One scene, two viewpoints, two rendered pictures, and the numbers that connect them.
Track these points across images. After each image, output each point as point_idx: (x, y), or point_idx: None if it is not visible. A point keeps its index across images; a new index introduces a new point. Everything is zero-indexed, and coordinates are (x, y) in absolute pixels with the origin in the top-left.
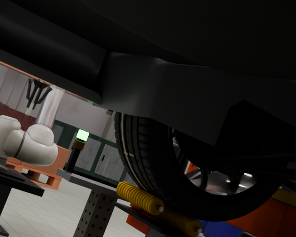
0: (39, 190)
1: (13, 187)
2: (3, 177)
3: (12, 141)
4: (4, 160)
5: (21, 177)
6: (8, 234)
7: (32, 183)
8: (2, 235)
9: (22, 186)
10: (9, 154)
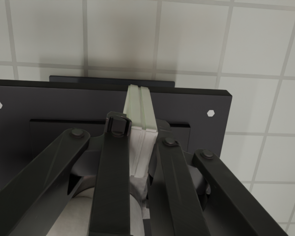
0: None
1: (68, 82)
2: (101, 90)
3: (76, 218)
4: (79, 190)
5: (33, 142)
6: (50, 76)
7: (3, 131)
8: (62, 72)
9: (43, 84)
10: (74, 197)
